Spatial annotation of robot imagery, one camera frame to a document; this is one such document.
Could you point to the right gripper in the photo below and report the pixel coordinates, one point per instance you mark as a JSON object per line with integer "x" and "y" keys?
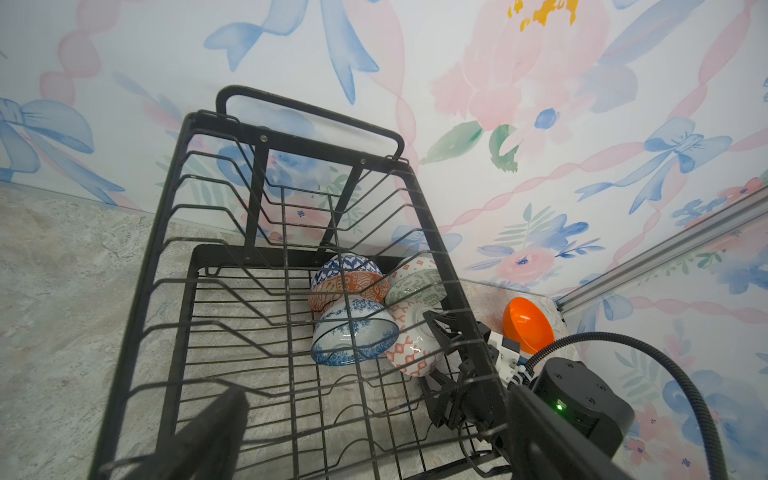
{"x": 469, "y": 389}

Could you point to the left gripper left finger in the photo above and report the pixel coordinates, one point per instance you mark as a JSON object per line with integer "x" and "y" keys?
{"x": 206, "y": 448}

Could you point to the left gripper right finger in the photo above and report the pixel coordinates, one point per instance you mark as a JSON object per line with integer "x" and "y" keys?
{"x": 567, "y": 431}

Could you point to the beige lattice bowl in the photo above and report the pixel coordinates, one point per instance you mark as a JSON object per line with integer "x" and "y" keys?
{"x": 416, "y": 352}

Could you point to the green patterned bowl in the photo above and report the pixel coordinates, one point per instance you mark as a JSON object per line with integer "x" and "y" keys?
{"x": 416, "y": 280}

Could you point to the white blue floral bowl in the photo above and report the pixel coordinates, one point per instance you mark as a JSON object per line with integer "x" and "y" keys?
{"x": 352, "y": 330}

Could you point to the red patterned bowl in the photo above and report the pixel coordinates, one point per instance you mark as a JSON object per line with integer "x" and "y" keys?
{"x": 369, "y": 285}

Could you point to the black wire dish rack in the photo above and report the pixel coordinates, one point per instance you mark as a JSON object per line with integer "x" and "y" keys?
{"x": 260, "y": 192}

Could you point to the dark blue patterned bowl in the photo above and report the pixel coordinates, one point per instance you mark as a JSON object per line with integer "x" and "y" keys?
{"x": 344, "y": 263}

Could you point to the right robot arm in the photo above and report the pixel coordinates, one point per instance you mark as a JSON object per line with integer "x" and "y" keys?
{"x": 555, "y": 370}

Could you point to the orange plastic bowl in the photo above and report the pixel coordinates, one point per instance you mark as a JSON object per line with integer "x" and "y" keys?
{"x": 526, "y": 324}

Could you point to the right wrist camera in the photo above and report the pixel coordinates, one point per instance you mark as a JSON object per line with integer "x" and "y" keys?
{"x": 507, "y": 359}

